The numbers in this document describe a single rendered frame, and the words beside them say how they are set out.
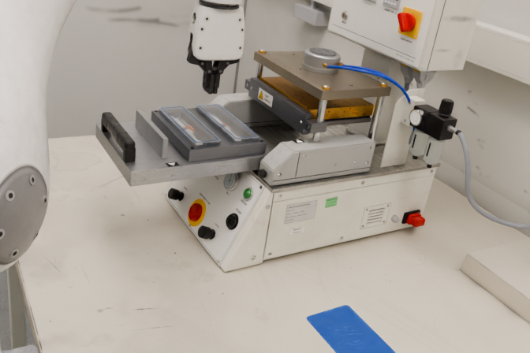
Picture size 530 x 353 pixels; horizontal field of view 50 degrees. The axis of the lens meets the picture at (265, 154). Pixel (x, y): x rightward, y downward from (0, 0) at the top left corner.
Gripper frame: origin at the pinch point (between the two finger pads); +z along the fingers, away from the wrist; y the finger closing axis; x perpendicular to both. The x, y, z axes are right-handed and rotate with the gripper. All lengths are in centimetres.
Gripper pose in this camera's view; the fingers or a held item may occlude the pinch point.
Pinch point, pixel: (210, 82)
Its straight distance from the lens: 113.2
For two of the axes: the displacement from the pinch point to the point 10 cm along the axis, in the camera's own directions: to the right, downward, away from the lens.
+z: -1.4, 9.0, 4.1
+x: -4.9, -4.2, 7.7
